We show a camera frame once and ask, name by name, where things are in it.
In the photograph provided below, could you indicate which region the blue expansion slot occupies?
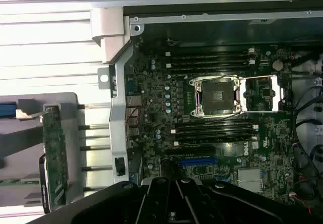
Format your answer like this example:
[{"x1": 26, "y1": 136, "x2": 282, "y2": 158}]
[{"x1": 178, "y1": 158, "x2": 218, "y2": 166}]

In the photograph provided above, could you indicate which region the green RAM stick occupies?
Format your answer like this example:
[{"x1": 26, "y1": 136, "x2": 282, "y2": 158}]
[{"x1": 0, "y1": 179, "x2": 40, "y2": 185}]

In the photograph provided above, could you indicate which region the dark grey PC case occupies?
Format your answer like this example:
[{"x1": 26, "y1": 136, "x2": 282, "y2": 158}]
[{"x1": 90, "y1": 0, "x2": 323, "y2": 218}]

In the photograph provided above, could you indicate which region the CPU socket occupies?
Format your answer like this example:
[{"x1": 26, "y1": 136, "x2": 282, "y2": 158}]
[{"x1": 188, "y1": 75, "x2": 243, "y2": 120}]

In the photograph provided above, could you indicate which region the red and black wire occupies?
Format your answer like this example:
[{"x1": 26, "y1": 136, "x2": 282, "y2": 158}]
[{"x1": 125, "y1": 107, "x2": 140, "y2": 131}]

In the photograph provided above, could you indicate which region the silver chipset heat sink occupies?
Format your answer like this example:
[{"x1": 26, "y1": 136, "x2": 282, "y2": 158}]
[{"x1": 237, "y1": 168, "x2": 263, "y2": 192}]

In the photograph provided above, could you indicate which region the grey plastic parts rack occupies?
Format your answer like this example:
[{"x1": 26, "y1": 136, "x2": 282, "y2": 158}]
[{"x1": 0, "y1": 91, "x2": 86, "y2": 211}]

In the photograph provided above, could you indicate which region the green motherboard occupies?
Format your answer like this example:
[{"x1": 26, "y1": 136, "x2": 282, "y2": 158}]
[{"x1": 125, "y1": 38, "x2": 296, "y2": 206}]

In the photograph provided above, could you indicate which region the black RAM slot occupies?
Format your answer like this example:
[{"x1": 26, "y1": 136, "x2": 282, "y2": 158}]
[
  {"x1": 171, "y1": 138, "x2": 259, "y2": 145},
  {"x1": 171, "y1": 132, "x2": 259, "y2": 138},
  {"x1": 165, "y1": 60, "x2": 255, "y2": 66},
  {"x1": 165, "y1": 66, "x2": 255, "y2": 73},
  {"x1": 165, "y1": 53, "x2": 255, "y2": 60},
  {"x1": 171, "y1": 120, "x2": 259, "y2": 126},
  {"x1": 165, "y1": 47, "x2": 255, "y2": 54},
  {"x1": 171, "y1": 126, "x2": 259, "y2": 132}
]

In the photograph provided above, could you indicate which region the metal socket cover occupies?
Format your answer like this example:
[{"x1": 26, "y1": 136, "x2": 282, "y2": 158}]
[{"x1": 239, "y1": 74, "x2": 285, "y2": 113}]

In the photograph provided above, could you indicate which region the black cable bundle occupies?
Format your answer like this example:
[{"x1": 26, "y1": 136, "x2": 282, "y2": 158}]
[{"x1": 294, "y1": 85, "x2": 323, "y2": 202}]

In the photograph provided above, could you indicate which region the black expansion slot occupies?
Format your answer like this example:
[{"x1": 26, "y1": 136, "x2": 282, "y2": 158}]
[{"x1": 164, "y1": 147, "x2": 216, "y2": 157}]

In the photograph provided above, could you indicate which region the metal locking lever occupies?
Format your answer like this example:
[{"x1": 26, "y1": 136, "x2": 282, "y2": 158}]
[{"x1": 188, "y1": 75, "x2": 240, "y2": 83}]

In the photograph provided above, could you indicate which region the hard disk in blue caddy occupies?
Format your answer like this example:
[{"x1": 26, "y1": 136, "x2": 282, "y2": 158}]
[{"x1": 0, "y1": 102, "x2": 18, "y2": 116}]

